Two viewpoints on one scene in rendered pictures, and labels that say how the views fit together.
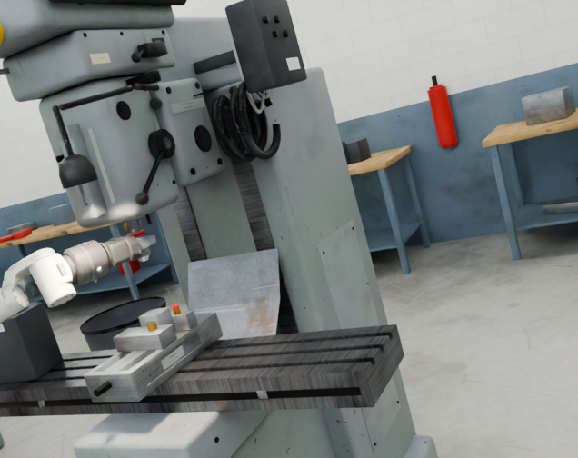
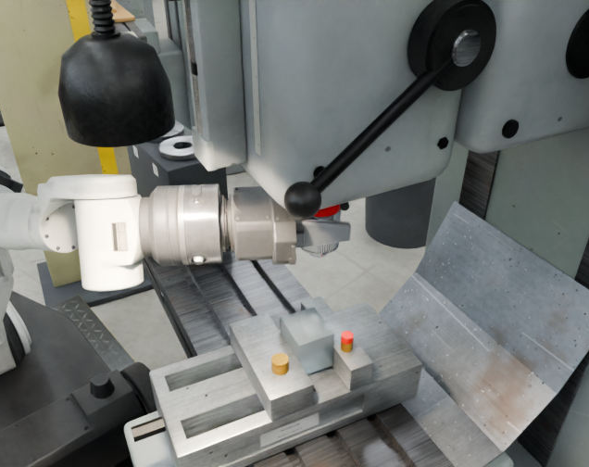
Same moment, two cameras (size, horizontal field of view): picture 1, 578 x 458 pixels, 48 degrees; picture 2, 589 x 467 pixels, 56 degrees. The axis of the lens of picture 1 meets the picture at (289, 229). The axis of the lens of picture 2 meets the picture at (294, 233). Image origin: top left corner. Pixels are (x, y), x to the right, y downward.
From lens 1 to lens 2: 114 cm
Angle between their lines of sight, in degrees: 39
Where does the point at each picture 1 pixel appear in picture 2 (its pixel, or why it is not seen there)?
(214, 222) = (530, 178)
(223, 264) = (502, 250)
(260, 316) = (504, 390)
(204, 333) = (378, 397)
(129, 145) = (340, 31)
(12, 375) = not seen: hidden behind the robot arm
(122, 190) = (275, 145)
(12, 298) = (38, 236)
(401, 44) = not seen: outside the picture
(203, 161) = (557, 102)
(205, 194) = not seen: hidden behind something
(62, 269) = (120, 236)
